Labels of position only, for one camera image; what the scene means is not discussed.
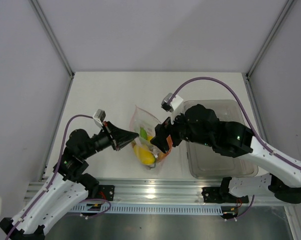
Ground yellow toy mango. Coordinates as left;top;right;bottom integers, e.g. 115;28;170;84
133;144;156;165

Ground aluminium front rail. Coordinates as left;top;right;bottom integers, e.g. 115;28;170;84
24;178;298;207

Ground clear pink zip top bag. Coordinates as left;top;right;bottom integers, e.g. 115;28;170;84
129;106;170;170

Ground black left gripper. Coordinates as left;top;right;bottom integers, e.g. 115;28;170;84
81;120;140;159

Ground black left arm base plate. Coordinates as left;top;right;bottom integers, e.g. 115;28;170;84
94;185;115;202

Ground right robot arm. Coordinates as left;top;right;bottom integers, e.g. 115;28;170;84
150;104;301;204

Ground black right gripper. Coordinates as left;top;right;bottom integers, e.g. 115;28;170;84
150;106;214;154

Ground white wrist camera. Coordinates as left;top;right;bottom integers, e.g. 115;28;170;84
161;93;184;125
92;109;106;130

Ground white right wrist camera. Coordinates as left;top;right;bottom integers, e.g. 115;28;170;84
161;93;184;125

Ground green toy custard apple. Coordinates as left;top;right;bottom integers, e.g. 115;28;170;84
139;127;148;140

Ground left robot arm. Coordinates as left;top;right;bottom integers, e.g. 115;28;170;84
0;121;139;240

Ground yellow toy corn cob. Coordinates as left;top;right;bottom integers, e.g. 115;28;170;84
146;135;154;144

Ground white slotted cable duct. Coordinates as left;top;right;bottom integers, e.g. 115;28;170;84
69;203;223;216

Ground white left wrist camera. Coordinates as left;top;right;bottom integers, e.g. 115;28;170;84
92;109;106;130

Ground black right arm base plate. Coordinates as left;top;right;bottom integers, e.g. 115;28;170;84
201;186;249;204

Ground clear plastic food bin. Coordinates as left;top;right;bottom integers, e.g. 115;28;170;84
183;99;258;179

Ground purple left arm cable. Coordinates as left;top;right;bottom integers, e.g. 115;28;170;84
4;114;96;240

